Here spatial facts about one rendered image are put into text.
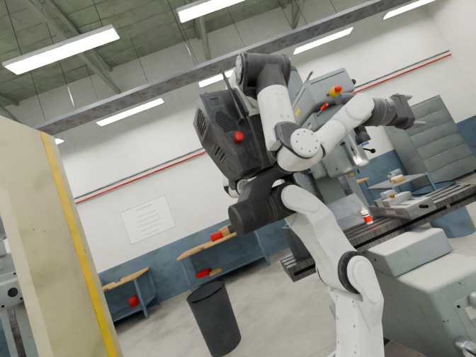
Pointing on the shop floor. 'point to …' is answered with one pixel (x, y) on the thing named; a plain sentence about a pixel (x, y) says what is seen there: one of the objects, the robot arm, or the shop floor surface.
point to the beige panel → (51, 248)
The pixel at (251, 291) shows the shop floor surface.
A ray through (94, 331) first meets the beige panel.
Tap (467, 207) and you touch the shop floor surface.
